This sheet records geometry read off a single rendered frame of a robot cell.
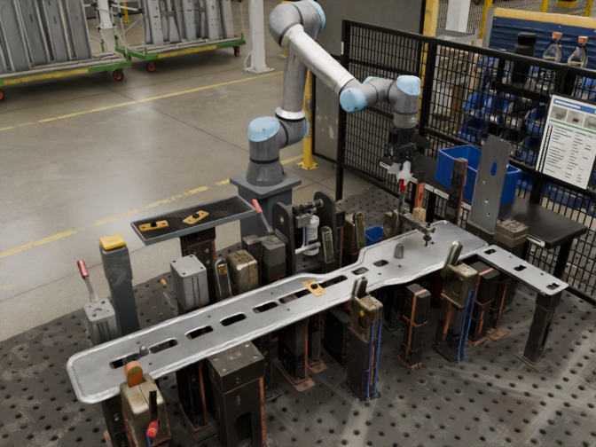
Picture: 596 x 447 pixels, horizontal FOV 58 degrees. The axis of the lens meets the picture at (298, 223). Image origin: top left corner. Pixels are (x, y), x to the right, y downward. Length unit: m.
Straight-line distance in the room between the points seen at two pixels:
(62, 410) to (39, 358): 0.27
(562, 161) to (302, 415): 1.27
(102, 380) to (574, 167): 1.67
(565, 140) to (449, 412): 1.04
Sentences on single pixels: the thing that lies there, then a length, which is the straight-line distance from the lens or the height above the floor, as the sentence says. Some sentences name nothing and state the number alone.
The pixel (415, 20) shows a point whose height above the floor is 1.41.
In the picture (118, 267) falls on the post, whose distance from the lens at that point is 1.68.
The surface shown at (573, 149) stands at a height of 1.28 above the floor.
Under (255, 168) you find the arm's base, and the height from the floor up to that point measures 1.16.
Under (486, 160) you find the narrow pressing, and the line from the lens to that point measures 2.01.
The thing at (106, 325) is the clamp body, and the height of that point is 1.03.
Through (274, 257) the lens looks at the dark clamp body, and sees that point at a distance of 1.72.
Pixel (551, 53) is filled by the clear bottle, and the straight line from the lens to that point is 2.24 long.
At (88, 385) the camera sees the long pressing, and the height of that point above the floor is 1.00.
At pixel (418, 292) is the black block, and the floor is 0.99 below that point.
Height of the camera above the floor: 1.96
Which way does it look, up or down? 29 degrees down
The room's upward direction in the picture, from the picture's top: straight up
